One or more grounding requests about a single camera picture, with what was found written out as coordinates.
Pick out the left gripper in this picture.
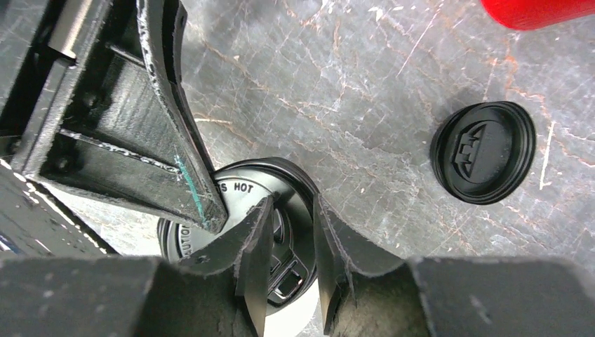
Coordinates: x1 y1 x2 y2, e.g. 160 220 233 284
1 1 227 233

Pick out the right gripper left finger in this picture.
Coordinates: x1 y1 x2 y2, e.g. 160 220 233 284
178 197 274 336

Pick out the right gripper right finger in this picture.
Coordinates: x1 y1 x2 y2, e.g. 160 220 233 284
312 194 404 336

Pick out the single white paper cup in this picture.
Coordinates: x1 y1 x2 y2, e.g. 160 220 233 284
264 279 319 337

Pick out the red cylindrical holder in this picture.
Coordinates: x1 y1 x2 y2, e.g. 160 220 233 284
480 0 594 31

